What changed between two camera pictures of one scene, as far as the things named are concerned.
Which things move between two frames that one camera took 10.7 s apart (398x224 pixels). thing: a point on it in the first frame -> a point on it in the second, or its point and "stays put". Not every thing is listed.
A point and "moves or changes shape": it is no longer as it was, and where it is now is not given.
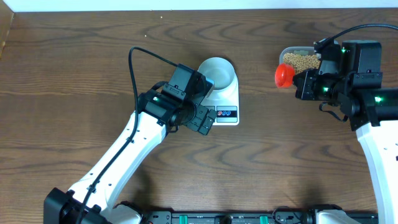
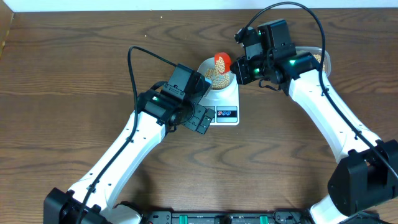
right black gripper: (304, 92) -> (239, 67)
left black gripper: (195, 122) stays put
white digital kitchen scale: (227, 107) stays put
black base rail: (290, 216) stays put
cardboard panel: (6, 19) stays put
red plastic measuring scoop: (283, 75) moves or changes shape
